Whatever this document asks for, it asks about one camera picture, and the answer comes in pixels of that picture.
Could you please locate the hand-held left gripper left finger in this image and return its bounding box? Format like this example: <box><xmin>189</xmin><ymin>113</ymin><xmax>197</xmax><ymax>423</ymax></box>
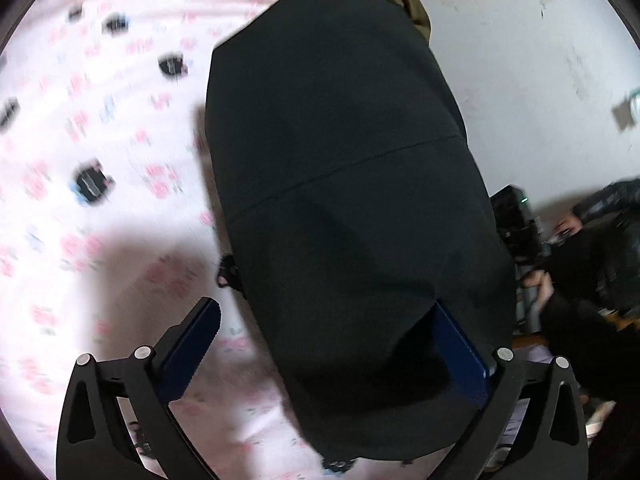
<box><xmin>56</xmin><ymin>296</ymin><xmax>223</xmax><ymax>480</ymax></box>

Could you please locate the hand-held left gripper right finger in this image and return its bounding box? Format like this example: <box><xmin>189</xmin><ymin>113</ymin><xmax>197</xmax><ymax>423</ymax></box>
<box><xmin>432</xmin><ymin>300</ymin><xmax>591</xmax><ymax>480</ymax></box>

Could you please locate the black hooded sweatshirt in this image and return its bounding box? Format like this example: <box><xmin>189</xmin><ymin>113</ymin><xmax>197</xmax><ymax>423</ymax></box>
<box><xmin>205</xmin><ymin>0</ymin><xmax>518</xmax><ymax>466</ymax></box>

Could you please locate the person's right hand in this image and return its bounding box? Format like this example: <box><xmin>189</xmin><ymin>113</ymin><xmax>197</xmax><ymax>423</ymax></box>
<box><xmin>524</xmin><ymin>269</ymin><xmax>556</xmax><ymax>321</ymax></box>

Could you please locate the olive brown garment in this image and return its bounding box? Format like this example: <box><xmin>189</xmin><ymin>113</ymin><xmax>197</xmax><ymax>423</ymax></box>
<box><xmin>280</xmin><ymin>0</ymin><xmax>433</xmax><ymax>43</ymax></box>

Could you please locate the pink floral bed sheet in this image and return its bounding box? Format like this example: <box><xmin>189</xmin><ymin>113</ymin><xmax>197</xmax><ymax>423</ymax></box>
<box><xmin>0</xmin><ymin>0</ymin><xmax>526</xmax><ymax>480</ymax></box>

